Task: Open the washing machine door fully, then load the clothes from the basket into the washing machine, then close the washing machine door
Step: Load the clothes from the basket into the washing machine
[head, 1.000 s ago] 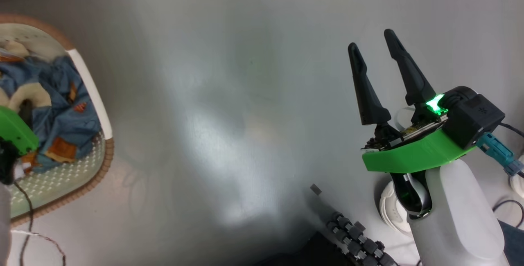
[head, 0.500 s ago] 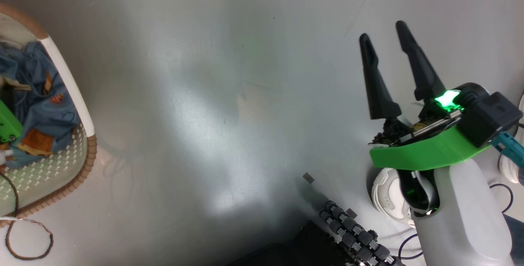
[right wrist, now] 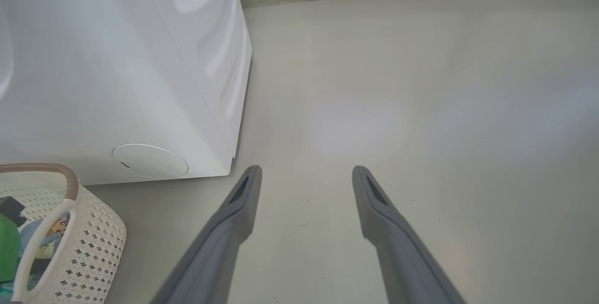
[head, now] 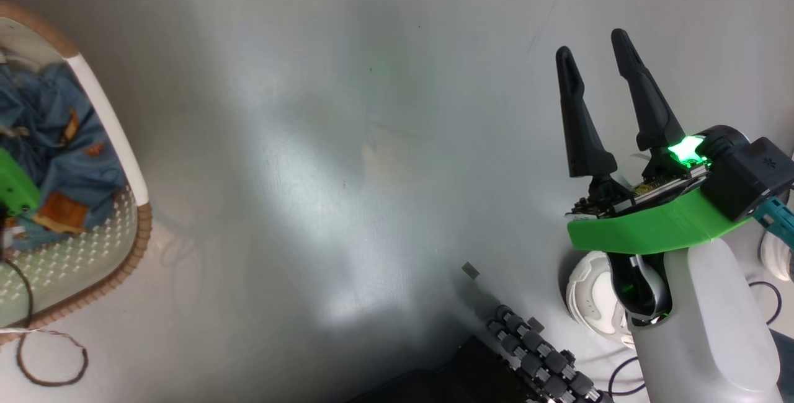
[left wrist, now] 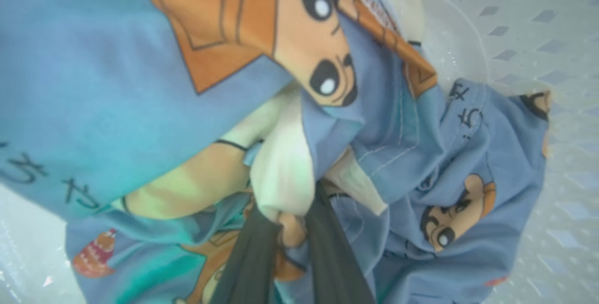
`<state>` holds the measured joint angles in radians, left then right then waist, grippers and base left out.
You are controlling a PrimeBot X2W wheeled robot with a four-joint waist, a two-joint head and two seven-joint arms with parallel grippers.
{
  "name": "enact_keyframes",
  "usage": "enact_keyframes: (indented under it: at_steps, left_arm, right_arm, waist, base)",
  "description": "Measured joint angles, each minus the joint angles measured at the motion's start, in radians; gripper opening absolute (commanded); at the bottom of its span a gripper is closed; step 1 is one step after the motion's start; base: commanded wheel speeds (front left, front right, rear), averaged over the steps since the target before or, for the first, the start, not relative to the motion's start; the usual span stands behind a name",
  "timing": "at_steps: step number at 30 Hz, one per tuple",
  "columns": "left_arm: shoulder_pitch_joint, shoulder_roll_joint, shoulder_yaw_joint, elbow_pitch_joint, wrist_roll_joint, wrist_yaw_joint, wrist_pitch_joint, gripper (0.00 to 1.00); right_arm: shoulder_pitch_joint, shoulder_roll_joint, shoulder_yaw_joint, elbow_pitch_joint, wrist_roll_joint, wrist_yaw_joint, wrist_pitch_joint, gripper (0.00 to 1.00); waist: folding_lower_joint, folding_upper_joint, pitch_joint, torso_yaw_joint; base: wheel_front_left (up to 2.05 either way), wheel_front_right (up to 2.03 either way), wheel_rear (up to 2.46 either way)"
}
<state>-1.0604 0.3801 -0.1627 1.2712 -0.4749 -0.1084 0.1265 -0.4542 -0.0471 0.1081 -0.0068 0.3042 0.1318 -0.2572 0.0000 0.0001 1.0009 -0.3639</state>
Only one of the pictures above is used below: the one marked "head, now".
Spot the teal right cable connector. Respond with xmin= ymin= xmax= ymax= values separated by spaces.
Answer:
xmin=754 ymin=198 xmax=794 ymax=246

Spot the thin brown cable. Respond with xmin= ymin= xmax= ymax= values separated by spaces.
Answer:
xmin=16 ymin=327 xmax=89 ymax=388

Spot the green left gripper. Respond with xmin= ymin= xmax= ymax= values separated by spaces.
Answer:
xmin=0 ymin=148 xmax=42 ymax=216

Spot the black roller base wheel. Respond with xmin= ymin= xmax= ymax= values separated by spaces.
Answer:
xmin=486 ymin=304 xmax=615 ymax=403

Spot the thin dark right arm cable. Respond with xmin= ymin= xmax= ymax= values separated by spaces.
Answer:
xmin=608 ymin=356 xmax=649 ymax=399
xmin=747 ymin=280 xmax=783 ymax=328

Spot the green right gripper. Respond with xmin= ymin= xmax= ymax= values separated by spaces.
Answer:
xmin=555 ymin=29 xmax=754 ymax=256

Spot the cream perforated laundry basket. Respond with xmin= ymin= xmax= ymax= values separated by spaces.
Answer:
xmin=0 ymin=1 xmax=153 ymax=347

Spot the blue patterned cloth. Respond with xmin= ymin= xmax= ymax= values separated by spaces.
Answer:
xmin=0 ymin=50 xmax=128 ymax=252

